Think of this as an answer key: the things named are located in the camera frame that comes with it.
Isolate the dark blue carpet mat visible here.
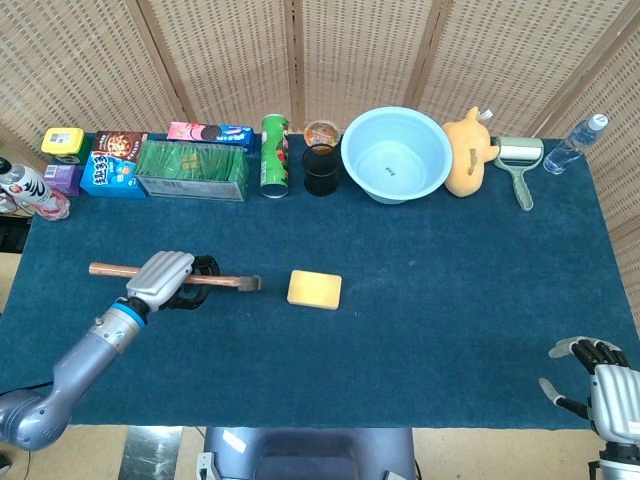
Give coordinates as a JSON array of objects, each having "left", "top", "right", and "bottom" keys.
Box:
[{"left": 0, "top": 132, "right": 640, "bottom": 432}]

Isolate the clear water bottle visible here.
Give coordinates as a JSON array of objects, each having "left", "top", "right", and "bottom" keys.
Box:
[{"left": 542, "top": 113, "right": 610, "bottom": 176}]

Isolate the box of green packets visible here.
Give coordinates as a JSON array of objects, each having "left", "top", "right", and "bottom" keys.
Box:
[{"left": 134, "top": 139, "right": 251, "bottom": 203}]

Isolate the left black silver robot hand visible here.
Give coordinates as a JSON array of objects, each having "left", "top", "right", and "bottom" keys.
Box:
[{"left": 124, "top": 250, "right": 221, "bottom": 314}]

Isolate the brown snack box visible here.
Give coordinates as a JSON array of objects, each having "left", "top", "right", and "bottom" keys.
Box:
[{"left": 92, "top": 130, "right": 150, "bottom": 164}]

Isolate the yellow lid container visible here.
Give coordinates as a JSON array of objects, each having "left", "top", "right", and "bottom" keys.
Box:
[{"left": 40, "top": 126, "right": 85, "bottom": 156}]

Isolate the purple small box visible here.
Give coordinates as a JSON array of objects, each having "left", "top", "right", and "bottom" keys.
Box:
[{"left": 43, "top": 163, "right": 85, "bottom": 198}]

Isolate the shiny metal table leg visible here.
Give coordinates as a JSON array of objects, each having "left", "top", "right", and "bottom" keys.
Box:
[{"left": 119, "top": 425, "right": 184, "bottom": 480}]

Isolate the green lint roller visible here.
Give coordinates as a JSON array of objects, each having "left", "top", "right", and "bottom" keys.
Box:
[{"left": 492, "top": 136, "right": 545, "bottom": 212}]

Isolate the orange instant noodle cup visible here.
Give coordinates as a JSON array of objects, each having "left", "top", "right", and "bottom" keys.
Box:
[{"left": 303, "top": 119, "right": 343, "bottom": 149}]

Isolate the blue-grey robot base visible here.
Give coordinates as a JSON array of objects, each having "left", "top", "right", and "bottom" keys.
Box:
[{"left": 195, "top": 426, "right": 417, "bottom": 480}]

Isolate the light blue plastic basin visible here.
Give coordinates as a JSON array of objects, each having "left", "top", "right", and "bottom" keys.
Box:
[{"left": 340, "top": 105, "right": 454, "bottom": 206}]

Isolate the white black print bottle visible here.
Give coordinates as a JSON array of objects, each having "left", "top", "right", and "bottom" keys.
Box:
[{"left": 0, "top": 157, "right": 59, "bottom": 214}]

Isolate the wooden handle claw hammer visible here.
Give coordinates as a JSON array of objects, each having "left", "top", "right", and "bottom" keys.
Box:
[{"left": 88, "top": 261, "right": 263, "bottom": 294}]

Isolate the dark green container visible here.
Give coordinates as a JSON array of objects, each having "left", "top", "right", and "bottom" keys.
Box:
[{"left": 58, "top": 134, "right": 95, "bottom": 165}]

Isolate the green chips can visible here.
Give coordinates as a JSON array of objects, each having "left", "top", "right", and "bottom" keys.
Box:
[{"left": 259, "top": 113, "right": 292, "bottom": 200}]

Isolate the black mesh pen cup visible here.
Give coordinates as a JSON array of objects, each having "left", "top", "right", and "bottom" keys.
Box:
[{"left": 302, "top": 143, "right": 341, "bottom": 198}]

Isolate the pink blue cookie box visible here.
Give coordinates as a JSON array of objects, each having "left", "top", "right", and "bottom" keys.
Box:
[{"left": 166, "top": 121, "right": 256, "bottom": 155}]

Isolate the yellow sponge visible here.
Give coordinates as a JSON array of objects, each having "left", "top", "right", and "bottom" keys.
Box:
[{"left": 286, "top": 269, "right": 344, "bottom": 312}]

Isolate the woven bamboo folding screen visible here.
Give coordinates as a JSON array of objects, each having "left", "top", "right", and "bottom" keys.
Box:
[{"left": 0, "top": 0, "right": 640, "bottom": 311}]

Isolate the orange plush toy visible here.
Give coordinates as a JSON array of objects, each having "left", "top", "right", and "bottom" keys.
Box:
[{"left": 442, "top": 106, "right": 500, "bottom": 198}]

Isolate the blue snack box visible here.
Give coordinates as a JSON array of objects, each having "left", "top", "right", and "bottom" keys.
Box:
[{"left": 79, "top": 151, "right": 149, "bottom": 200}]

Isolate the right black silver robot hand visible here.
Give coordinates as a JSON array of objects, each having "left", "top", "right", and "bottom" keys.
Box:
[{"left": 538, "top": 336, "right": 640, "bottom": 444}]

